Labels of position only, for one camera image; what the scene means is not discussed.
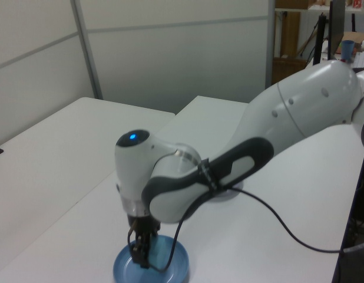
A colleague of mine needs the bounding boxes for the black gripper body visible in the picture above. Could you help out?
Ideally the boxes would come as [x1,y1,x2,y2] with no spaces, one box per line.
[127,214,162,237]

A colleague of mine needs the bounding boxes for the cyan foam cube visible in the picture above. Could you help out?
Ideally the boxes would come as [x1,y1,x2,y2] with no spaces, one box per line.
[147,235,171,264]

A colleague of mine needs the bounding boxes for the blue round plate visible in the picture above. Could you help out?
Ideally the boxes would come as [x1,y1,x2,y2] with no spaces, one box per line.
[112,234,190,283]

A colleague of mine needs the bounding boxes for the purple round plate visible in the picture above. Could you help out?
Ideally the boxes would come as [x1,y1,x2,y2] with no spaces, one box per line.
[211,180,245,203]

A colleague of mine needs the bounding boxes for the blue plastic cup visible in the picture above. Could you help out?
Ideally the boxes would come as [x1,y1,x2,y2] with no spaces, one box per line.
[342,40,355,62]

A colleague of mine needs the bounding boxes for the dark computer monitor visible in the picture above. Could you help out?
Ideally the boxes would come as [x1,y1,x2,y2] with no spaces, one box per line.
[328,0,346,62]

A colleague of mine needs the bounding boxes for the brown cardboard box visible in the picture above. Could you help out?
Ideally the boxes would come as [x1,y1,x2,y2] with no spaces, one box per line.
[342,31,364,45]

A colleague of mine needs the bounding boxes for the black cable strap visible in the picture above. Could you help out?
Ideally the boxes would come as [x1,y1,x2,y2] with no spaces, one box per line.
[197,158,220,196]

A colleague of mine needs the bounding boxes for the grey partition post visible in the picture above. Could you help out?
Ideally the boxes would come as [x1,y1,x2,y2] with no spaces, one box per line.
[70,0,104,100]

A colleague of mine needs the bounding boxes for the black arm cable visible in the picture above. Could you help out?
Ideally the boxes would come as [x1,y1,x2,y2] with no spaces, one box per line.
[127,186,346,274]

